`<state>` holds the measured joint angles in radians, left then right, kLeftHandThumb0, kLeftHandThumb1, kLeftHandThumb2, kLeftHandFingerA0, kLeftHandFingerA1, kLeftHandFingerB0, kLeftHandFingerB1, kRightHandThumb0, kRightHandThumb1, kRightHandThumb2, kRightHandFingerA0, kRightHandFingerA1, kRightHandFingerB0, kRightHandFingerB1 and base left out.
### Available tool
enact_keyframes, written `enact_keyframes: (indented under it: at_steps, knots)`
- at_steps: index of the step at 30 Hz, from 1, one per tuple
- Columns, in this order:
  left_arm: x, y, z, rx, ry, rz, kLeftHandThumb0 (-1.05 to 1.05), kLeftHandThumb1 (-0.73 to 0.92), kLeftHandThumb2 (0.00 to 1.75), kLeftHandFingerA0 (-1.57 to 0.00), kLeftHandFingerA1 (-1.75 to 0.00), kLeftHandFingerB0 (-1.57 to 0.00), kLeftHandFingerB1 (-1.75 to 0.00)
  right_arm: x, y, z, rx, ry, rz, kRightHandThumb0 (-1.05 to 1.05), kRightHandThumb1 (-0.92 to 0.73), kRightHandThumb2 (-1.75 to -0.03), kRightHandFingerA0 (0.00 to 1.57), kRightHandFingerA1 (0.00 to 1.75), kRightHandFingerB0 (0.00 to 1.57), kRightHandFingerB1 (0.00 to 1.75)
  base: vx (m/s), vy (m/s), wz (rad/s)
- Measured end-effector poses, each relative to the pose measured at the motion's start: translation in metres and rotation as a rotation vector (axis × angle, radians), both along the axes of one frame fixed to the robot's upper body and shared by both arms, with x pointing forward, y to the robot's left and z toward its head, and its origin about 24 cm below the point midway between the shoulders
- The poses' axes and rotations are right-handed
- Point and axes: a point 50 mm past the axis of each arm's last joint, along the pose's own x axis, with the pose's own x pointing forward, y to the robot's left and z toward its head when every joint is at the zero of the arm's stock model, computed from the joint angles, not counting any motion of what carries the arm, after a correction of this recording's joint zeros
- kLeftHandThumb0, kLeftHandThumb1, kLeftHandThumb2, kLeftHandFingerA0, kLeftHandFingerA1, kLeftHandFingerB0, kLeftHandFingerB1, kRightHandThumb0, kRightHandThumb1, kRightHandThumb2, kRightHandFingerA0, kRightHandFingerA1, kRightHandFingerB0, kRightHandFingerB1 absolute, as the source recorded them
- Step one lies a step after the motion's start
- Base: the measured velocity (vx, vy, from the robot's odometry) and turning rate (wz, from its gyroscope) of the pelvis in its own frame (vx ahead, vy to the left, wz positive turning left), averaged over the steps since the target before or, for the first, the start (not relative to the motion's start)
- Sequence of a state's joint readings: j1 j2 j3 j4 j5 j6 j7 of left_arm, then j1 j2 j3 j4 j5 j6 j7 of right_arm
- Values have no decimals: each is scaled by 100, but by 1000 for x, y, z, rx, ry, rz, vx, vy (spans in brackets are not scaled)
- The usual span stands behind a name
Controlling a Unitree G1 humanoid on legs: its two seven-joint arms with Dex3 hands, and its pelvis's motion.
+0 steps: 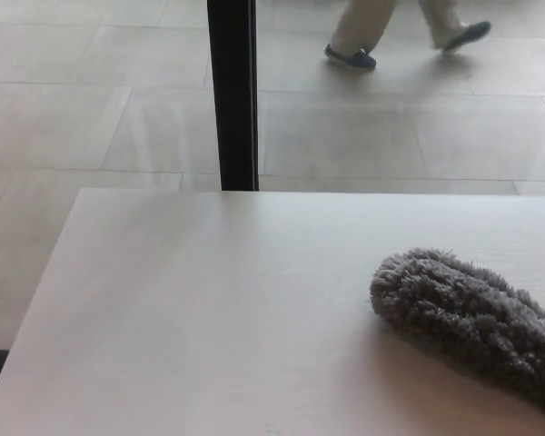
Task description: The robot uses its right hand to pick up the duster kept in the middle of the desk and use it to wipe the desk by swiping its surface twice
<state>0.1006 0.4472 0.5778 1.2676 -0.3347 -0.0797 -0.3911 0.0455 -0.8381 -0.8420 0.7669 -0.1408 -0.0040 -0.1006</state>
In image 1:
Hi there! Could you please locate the black vertical window frame post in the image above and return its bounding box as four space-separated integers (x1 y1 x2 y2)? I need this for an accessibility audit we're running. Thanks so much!
206 0 261 192

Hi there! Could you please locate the grey fluffy microfibre duster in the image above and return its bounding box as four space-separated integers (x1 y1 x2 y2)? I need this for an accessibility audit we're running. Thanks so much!
369 247 545 421

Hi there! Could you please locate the dark blue shoe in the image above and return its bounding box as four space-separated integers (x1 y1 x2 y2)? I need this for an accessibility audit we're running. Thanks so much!
323 43 378 71
441 20 493 53

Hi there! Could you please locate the beige trouser leg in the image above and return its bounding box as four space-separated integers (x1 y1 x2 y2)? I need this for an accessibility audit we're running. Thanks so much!
331 0 397 55
419 0 465 50

